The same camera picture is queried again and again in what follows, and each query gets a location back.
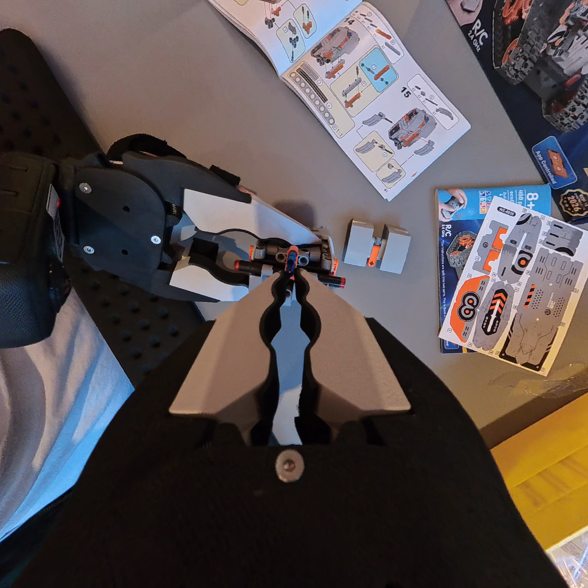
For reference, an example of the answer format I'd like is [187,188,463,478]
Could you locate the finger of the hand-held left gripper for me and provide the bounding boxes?
[168,254,252,304]
[183,187,323,245]

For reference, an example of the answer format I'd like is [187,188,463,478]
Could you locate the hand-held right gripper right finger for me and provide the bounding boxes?
[296,269,412,444]

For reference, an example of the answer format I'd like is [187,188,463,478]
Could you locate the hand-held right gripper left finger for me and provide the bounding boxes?
[169,271,282,445]

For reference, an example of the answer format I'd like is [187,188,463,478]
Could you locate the grey building block model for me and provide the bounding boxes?
[233,227,346,309]

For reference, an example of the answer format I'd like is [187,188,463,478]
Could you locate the grey curved panel block piece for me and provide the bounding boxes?
[342,219,412,275]

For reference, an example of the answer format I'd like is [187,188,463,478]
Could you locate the white instruction booklet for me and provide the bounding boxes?
[207,0,471,201]

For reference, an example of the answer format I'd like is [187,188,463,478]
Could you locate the grey desk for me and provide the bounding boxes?
[0,0,588,460]

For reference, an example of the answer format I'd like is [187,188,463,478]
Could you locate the blue manual booklet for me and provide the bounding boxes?
[434,184,552,354]

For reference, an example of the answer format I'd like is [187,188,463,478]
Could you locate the empty clear plastic bag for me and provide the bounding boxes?
[489,363,588,400]

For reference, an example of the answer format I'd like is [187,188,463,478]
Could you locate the person's white shirt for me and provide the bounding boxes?
[0,289,135,543]

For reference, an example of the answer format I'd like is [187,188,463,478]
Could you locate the grey orange sticker sheet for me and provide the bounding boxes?
[439,198,588,377]

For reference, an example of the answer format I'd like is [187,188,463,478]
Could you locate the yellow plastic bin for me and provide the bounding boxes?
[489,404,588,549]

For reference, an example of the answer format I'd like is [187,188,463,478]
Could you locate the clear plastic bags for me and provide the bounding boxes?
[547,528,588,588]

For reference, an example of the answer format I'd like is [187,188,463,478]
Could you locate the blue toy robot kit box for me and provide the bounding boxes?
[446,0,588,226]

